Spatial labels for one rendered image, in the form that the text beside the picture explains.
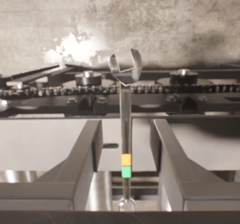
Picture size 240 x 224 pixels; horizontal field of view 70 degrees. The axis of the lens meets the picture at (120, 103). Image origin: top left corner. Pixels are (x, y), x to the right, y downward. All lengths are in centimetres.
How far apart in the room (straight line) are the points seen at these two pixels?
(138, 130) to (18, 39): 145
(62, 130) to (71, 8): 127
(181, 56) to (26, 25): 120
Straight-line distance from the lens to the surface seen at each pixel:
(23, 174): 75
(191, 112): 55
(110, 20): 142
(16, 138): 31
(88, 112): 52
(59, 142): 28
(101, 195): 70
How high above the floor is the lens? 140
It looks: 72 degrees down
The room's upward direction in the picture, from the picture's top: 175 degrees counter-clockwise
